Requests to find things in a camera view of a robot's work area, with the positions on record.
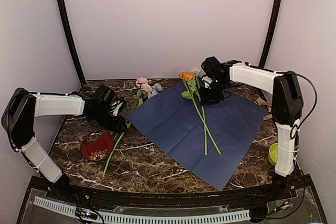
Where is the pink and blue fake flower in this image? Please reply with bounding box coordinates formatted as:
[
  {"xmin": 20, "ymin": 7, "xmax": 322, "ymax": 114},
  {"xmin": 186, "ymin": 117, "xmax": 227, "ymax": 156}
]
[{"xmin": 103, "ymin": 77, "xmax": 163, "ymax": 178}]

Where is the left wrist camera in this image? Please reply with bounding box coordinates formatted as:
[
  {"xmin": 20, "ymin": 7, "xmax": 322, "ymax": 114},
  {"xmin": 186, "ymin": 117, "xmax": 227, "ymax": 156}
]
[{"xmin": 110, "ymin": 101, "xmax": 124, "ymax": 116}]

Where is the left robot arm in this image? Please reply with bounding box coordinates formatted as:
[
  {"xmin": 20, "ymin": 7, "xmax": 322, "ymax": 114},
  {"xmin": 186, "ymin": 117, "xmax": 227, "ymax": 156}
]
[{"xmin": 1, "ymin": 86, "xmax": 127, "ymax": 201}]

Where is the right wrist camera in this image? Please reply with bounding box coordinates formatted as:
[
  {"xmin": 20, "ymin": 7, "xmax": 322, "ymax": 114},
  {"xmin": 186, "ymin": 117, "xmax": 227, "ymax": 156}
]
[{"xmin": 201, "ymin": 75, "xmax": 213, "ymax": 89}]

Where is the black left corner post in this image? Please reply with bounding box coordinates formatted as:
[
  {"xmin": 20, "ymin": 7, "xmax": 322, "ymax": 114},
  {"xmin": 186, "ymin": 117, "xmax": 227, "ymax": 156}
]
[{"xmin": 57, "ymin": 0, "xmax": 86, "ymax": 85}]

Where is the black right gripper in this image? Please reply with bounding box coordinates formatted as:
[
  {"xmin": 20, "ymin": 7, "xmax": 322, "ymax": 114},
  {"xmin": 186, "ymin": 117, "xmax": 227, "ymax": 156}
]
[{"xmin": 199, "ymin": 78, "xmax": 229, "ymax": 105}]

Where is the black right corner post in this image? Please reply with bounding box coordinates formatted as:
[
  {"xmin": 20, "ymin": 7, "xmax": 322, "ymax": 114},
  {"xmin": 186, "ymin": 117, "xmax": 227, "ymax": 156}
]
[{"xmin": 258, "ymin": 0, "xmax": 281, "ymax": 68}]

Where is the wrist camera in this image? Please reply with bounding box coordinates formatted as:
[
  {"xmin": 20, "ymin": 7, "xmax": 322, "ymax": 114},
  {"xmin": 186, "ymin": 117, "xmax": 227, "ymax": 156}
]
[
  {"xmin": 110, "ymin": 101, "xmax": 124, "ymax": 116},
  {"xmin": 201, "ymin": 75, "xmax": 213, "ymax": 89}
]

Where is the black corner post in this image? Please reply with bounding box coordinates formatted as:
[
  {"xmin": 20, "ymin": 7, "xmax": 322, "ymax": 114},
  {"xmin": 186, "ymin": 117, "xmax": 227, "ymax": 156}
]
[
  {"xmin": 57, "ymin": 0, "xmax": 86, "ymax": 85},
  {"xmin": 258, "ymin": 0, "xmax": 281, "ymax": 68}
]

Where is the beige satin ribbon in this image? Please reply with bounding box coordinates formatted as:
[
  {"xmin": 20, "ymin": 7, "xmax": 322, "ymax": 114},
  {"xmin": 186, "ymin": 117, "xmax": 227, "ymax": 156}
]
[{"xmin": 256, "ymin": 97, "xmax": 272, "ymax": 121}]

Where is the black front frame rail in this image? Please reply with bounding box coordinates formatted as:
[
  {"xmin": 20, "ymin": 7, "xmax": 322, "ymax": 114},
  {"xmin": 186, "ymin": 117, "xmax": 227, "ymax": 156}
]
[{"xmin": 28, "ymin": 175, "xmax": 313, "ymax": 210}]

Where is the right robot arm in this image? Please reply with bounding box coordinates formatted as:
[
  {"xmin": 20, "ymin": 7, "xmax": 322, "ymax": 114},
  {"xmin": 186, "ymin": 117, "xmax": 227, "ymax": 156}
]
[{"xmin": 201, "ymin": 56, "xmax": 305, "ymax": 177}]

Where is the yellow-green bowl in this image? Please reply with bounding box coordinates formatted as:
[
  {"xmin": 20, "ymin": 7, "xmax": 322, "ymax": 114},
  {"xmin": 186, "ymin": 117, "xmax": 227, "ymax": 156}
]
[{"xmin": 268, "ymin": 143, "xmax": 278, "ymax": 166}]

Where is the blue wrapping paper sheet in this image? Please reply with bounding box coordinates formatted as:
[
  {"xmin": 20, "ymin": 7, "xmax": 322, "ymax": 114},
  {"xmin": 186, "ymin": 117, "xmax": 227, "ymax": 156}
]
[{"xmin": 127, "ymin": 81, "xmax": 267, "ymax": 190}]

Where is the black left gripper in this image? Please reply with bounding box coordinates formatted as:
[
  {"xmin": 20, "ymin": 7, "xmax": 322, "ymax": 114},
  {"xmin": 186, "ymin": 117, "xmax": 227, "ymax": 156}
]
[{"xmin": 90, "ymin": 108, "xmax": 127, "ymax": 133}]

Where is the red floral plate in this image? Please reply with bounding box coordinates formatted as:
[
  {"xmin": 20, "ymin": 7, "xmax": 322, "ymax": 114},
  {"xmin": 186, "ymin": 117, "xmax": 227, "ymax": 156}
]
[{"xmin": 80, "ymin": 132, "xmax": 114, "ymax": 162}]

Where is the white slotted cable duct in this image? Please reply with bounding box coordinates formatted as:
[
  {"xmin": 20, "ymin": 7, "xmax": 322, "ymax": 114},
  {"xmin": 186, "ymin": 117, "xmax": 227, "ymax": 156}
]
[{"xmin": 34, "ymin": 196, "xmax": 250, "ymax": 223}]

